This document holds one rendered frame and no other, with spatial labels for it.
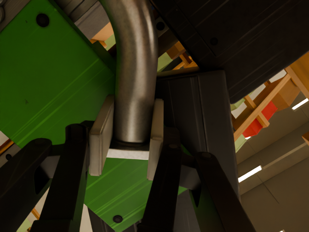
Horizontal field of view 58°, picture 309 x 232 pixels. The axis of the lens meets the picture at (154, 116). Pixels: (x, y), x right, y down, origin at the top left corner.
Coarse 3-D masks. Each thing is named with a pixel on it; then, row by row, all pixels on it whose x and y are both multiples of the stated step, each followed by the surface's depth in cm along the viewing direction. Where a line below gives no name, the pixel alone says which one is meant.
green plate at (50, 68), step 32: (32, 0) 21; (0, 32) 22; (32, 32) 21; (64, 32) 21; (0, 64) 22; (32, 64) 22; (64, 64) 22; (96, 64) 22; (0, 96) 24; (32, 96) 23; (64, 96) 23; (96, 96) 23; (0, 128) 25; (32, 128) 25; (64, 128) 25; (128, 160) 26; (96, 192) 27; (128, 192) 27; (128, 224) 29
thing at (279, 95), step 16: (176, 48) 330; (160, 64) 307; (192, 64) 318; (288, 80) 394; (272, 96) 362; (288, 96) 392; (256, 112) 341; (272, 112) 369; (240, 128) 322; (256, 128) 347; (240, 144) 329
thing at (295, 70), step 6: (306, 54) 90; (300, 60) 90; (306, 60) 90; (288, 66) 92; (294, 66) 91; (300, 66) 91; (306, 66) 90; (288, 72) 98; (294, 72) 91; (300, 72) 91; (306, 72) 91; (294, 78) 96; (300, 78) 91; (306, 78) 91; (300, 84) 94; (306, 84) 91; (306, 90) 93; (306, 96) 99
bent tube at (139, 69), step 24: (120, 0) 17; (144, 0) 18; (120, 24) 18; (144, 24) 18; (120, 48) 19; (144, 48) 19; (120, 72) 20; (144, 72) 19; (120, 96) 20; (144, 96) 20; (120, 120) 21; (144, 120) 21; (120, 144) 21; (144, 144) 21
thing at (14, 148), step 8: (160, 24) 32; (160, 32) 33; (168, 32) 34; (160, 40) 35; (168, 40) 39; (176, 40) 45; (112, 48) 34; (160, 48) 41; (168, 48) 47; (112, 56) 35; (8, 144) 40; (0, 152) 40; (8, 152) 40; (16, 152) 40; (0, 160) 40
